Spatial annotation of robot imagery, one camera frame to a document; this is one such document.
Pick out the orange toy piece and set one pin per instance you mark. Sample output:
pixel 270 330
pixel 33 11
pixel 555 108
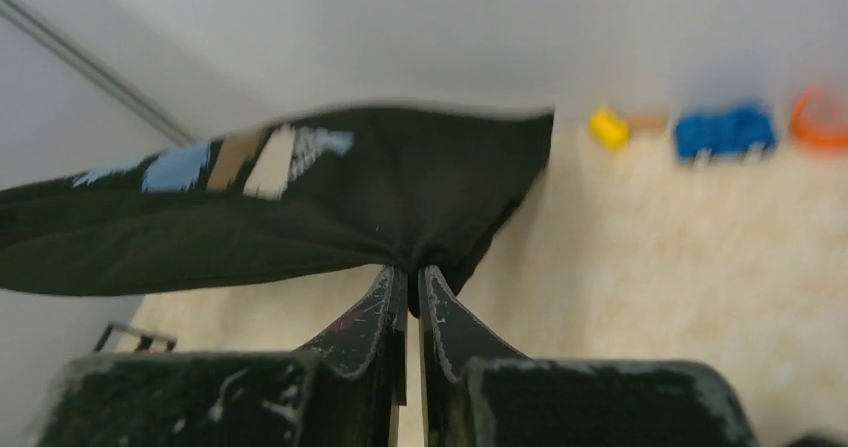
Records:
pixel 818 119

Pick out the tan wooden block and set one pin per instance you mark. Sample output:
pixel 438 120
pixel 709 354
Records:
pixel 647 123

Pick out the yellow toy block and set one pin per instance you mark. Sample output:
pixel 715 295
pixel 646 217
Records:
pixel 610 130

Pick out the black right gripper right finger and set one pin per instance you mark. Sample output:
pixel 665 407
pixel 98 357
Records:
pixel 478 390

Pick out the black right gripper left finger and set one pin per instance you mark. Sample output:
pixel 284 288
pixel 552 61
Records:
pixel 343 387

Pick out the black printed t-shirt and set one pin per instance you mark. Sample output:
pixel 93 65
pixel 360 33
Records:
pixel 341 189

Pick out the blue toy car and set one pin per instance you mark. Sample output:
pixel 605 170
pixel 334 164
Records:
pixel 742 131

